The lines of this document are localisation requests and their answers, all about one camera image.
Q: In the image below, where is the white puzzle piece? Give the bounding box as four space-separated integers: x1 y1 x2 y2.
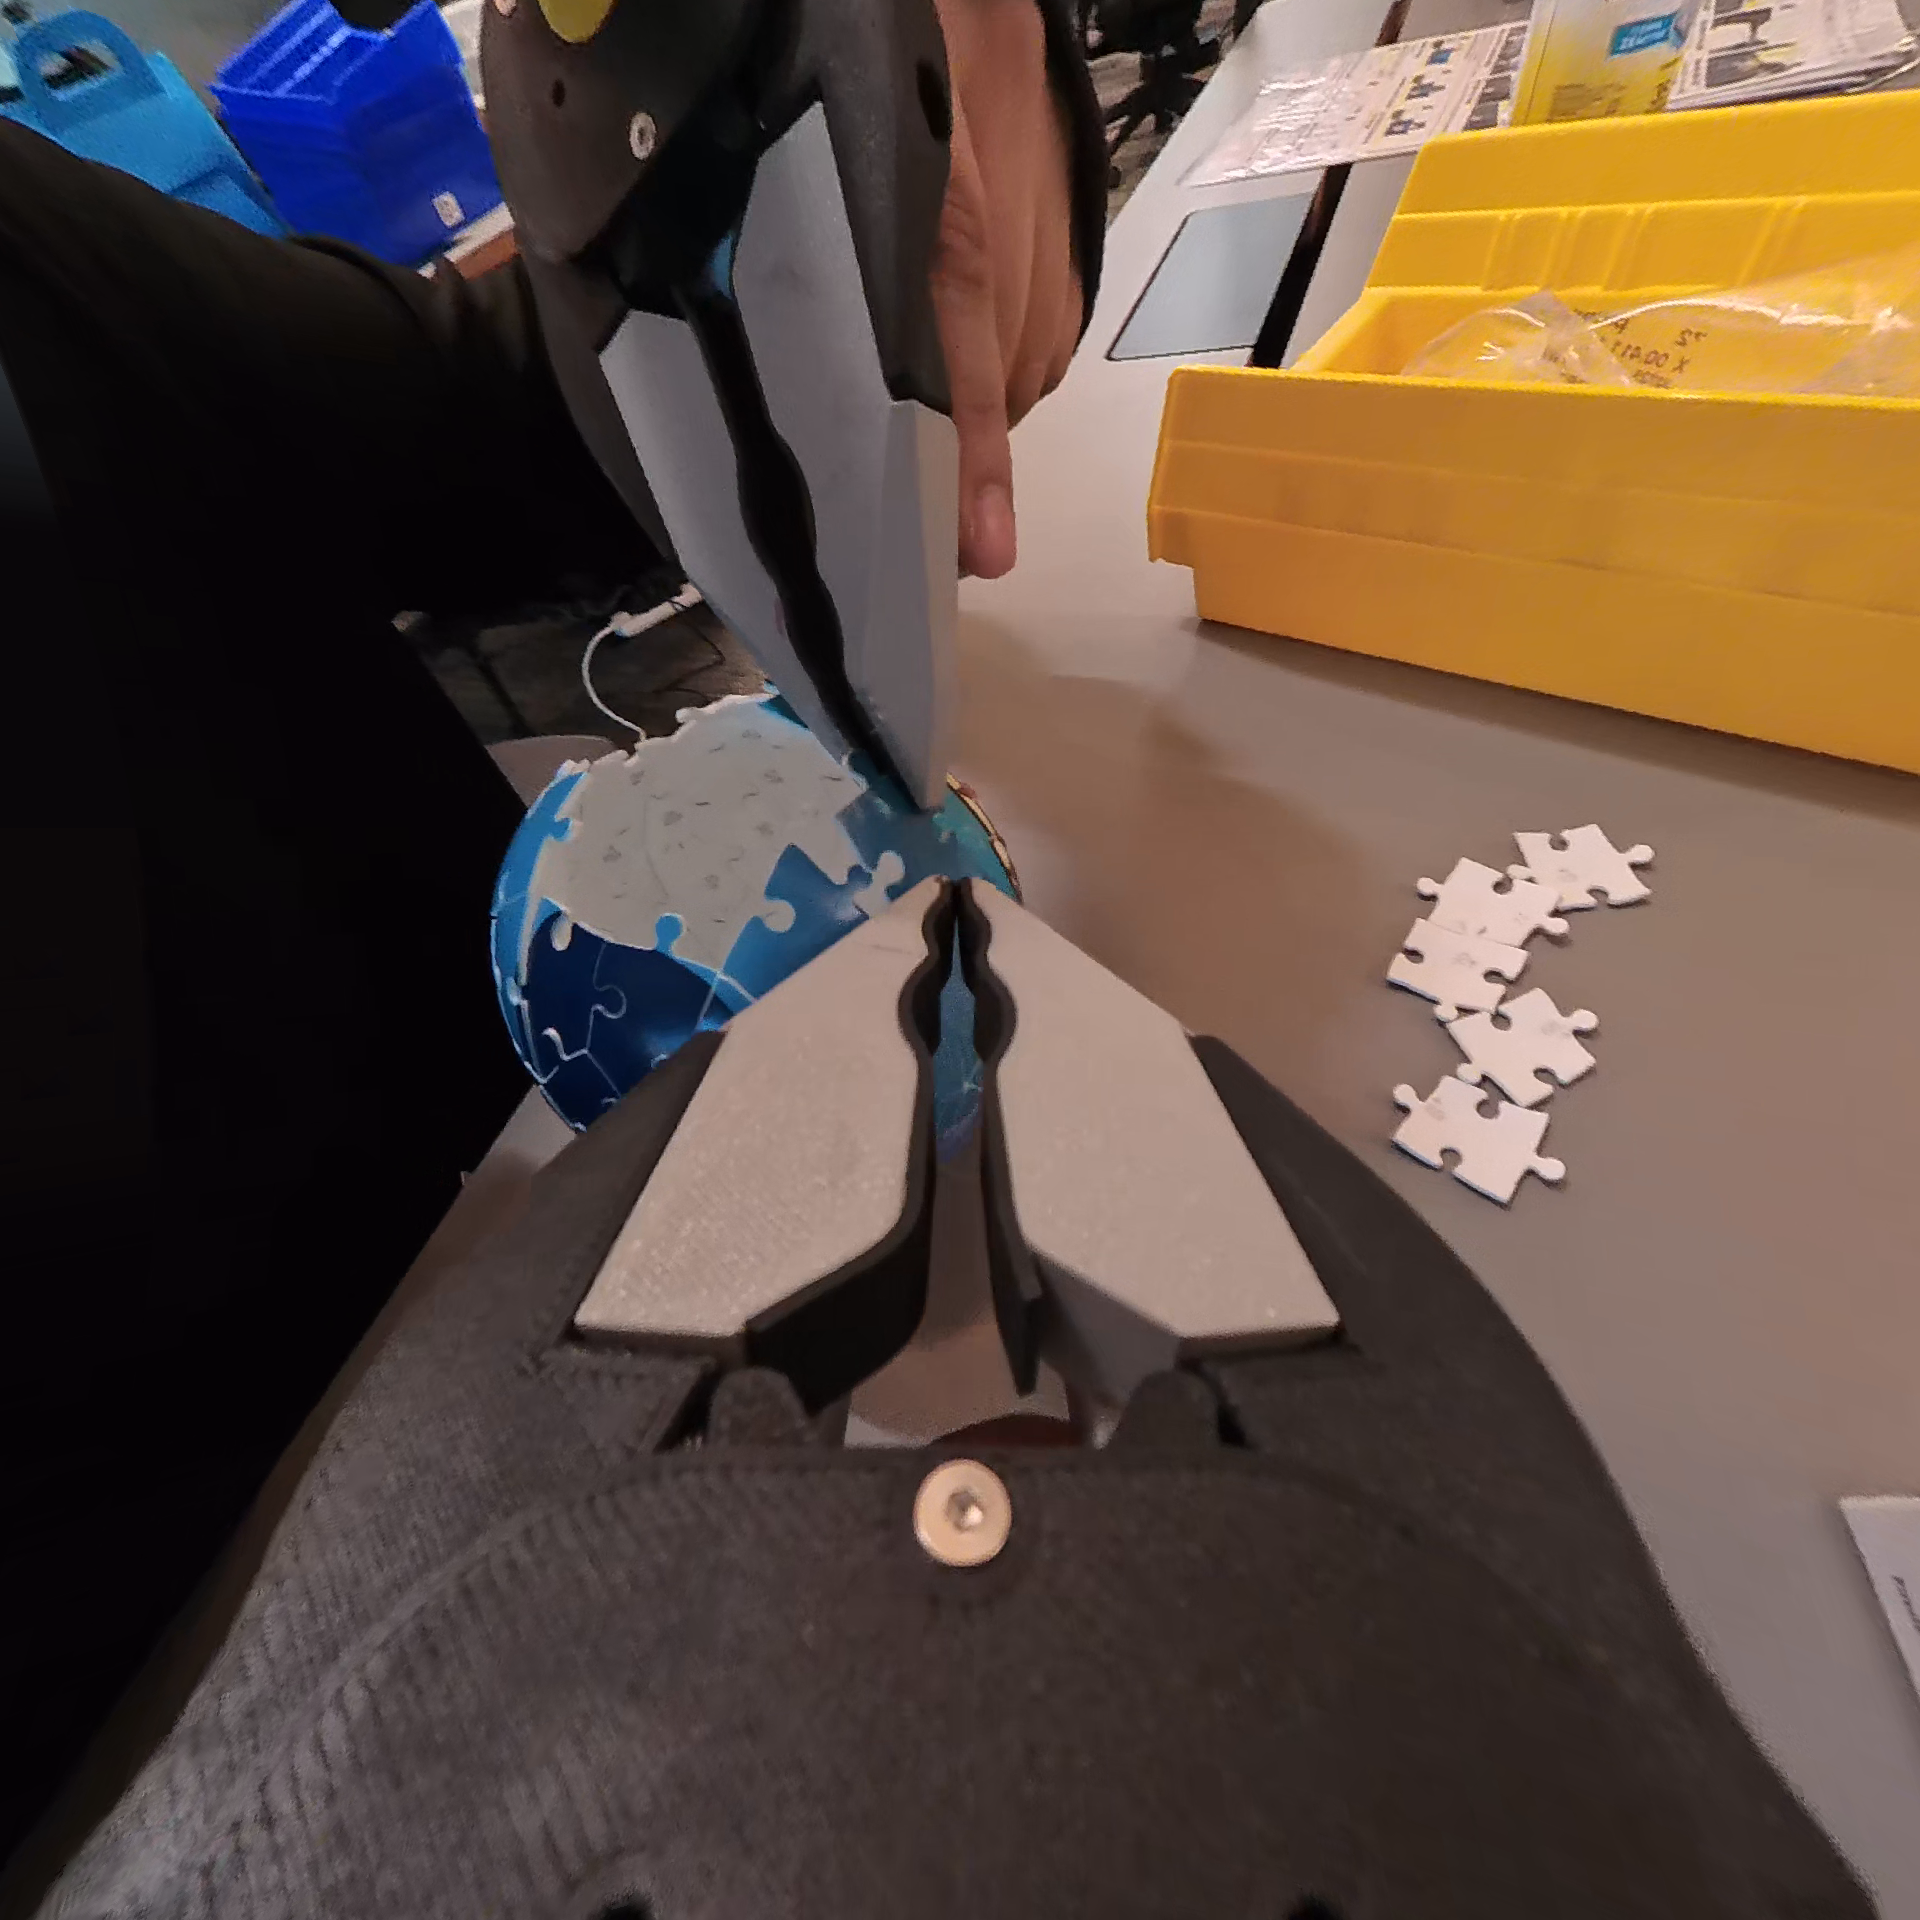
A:
1512 823 1656 911
1391 1074 1566 1201
1417 857 1571 947
1387 913 1532 1021
1444 983 1601 1110

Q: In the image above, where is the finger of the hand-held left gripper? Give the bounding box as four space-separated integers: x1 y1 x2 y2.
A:
733 98 962 804
596 292 912 791

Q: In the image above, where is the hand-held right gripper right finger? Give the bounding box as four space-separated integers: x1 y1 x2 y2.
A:
961 878 1343 1399

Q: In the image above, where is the pale yellow box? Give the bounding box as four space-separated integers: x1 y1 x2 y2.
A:
1506 0 1717 130

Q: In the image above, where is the stack of blue crates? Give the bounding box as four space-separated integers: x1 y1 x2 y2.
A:
211 0 509 271

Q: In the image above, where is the clear plastic bag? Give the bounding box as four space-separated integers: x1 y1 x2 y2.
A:
1402 245 1920 400

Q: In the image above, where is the white cable with plug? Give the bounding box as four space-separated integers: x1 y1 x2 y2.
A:
577 582 709 739

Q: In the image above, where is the blue puzzle ball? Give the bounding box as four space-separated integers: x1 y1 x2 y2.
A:
493 681 1026 1138

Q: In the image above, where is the person's left hand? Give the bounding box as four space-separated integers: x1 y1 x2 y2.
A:
926 0 1090 582

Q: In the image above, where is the printed paper sheet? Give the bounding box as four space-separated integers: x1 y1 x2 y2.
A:
1184 21 1532 190
1665 0 1920 114

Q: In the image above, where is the person's dark clothed torso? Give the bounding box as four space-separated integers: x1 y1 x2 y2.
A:
0 450 528 1847

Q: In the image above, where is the white instruction sheet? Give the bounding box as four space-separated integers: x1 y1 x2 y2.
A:
1837 1491 1920 1660

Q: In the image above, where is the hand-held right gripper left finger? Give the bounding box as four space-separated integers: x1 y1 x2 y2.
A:
572 878 959 1419

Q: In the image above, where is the yellow plastic bin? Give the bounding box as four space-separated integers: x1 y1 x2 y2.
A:
1147 90 1920 774

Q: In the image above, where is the person's left forearm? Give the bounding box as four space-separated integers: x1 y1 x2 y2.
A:
0 115 633 632

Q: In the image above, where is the light blue plastic carrier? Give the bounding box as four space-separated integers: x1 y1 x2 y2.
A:
0 6 291 242

